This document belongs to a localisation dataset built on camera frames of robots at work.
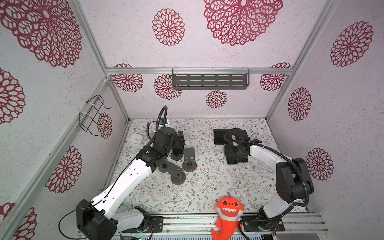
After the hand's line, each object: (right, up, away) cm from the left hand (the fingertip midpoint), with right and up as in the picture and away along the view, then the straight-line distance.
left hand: (174, 135), depth 77 cm
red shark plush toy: (+27, -35, -6) cm, 45 cm away
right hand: (+34, -10, +18) cm, 39 cm away
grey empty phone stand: (-8, -20, +15) cm, 26 cm away
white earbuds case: (-30, -3, +27) cm, 40 cm away
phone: (+3, -4, -9) cm, 11 cm away
